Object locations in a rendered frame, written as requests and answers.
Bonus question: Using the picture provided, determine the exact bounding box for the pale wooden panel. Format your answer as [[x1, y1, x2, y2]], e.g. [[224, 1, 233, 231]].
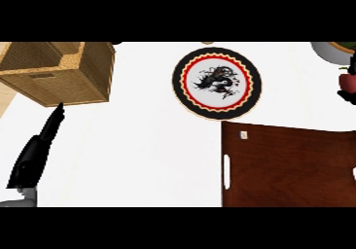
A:
[[0, 41, 19, 128]]

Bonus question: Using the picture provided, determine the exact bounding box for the red bell pepper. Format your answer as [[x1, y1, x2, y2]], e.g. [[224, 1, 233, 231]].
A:
[[336, 65, 356, 93]]

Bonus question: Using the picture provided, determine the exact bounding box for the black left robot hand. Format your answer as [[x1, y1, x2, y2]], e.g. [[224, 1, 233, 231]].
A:
[[5, 102, 66, 190]]

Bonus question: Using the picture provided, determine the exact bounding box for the dragon print round plate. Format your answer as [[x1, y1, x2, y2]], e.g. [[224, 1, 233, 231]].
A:
[[171, 47, 264, 122]]

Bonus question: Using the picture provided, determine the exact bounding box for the dark brown wooden tray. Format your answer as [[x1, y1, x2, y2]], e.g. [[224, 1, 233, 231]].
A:
[[220, 121, 356, 208]]

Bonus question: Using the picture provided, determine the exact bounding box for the open light wooden drawer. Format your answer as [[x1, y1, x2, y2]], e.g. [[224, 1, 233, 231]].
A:
[[0, 41, 116, 108]]

